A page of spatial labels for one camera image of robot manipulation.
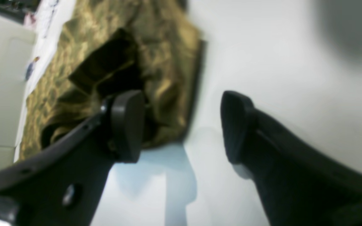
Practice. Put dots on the right-side right gripper black left finger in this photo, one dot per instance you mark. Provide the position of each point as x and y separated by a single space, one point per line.
62 185

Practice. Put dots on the right-side right gripper black right finger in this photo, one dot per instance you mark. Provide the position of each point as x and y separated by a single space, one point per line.
297 185

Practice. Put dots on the camouflage T-shirt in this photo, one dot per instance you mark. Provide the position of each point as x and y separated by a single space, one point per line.
108 47

